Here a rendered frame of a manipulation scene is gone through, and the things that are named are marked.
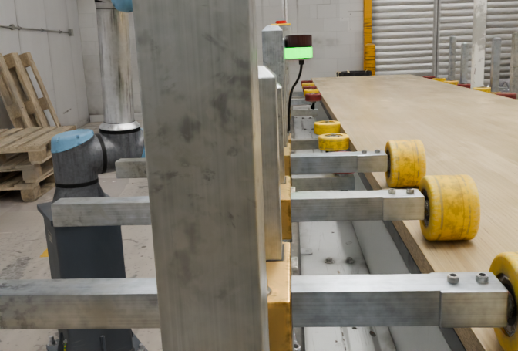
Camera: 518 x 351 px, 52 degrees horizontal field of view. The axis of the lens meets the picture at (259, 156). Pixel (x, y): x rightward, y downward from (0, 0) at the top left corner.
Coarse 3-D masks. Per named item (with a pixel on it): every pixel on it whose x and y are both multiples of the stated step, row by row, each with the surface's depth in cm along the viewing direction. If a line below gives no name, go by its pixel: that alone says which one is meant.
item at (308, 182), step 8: (296, 176) 117; (304, 176) 117; (312, 176) 117; (320, 176) 116; (328, 176) 116; (336, 176) 116; (352, 176) 115; (296, 184) 116; (304, 184) 116; (312, 184) 116; (320, 184) 116; (328, 184) 115; (336, 184) 115; (344, 184) 115; (352, 184) 115
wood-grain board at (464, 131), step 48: (336, 96) 248; (384, 96) 239; (432, 96) 231; (480, 96) 223; (384, 144) 128; (432, 144) 125; (480, 144) 123; (480, 192) 85; (480, 240) 65; (480, 336) 44
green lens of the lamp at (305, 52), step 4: (284, 48) 115; (288, 48) 113; (292, 48) 113; (296, 48) 112; (300, 48) 112; (304, 48) 112; (308, 48) 113; (284, 52) 115; (288, 52) 113; (292, 52) 113; (296, 52) 113; (300, 52) 112; (304, 52) 113; (308, 52) 113; (288, 56) 114; (292, 56) 113; (296, 56) 113; (300, 56) 113; (304, 56) 113; (308, 56) 113
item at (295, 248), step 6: (294, 150) 229; (294, 222) 135; (294, 228) 131; (294, 234) 127; (294, 240) 123; (294, 246) 119; (300, 246) 121; (294, 252) 116; (300, 252) 117; (300, 258) 113; (300, 264) 110; (300, 270) 107; (294, 330) 84; (300, 330) 84; (300, 336) 82; (300, 342) 81; (294, 348) 79
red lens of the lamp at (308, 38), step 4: (284, 36) 114; (288, 36) 113; (292, 36) 112; (296, 36) 112; (300, 36) 112; (304, 36) 112; (308, 36) 113; (284, 40) 114; (288, 40) 113; (292, 40) 112; (296, 40) 112; (300, 40) 112; (304, 40) 112; (308, 40) 113; (284, 44) 115; (288, 44) 113; (292, 44) 112; (296, 44) 112; (300, 44) 112; (304, 44) 112; (308, 44) 113
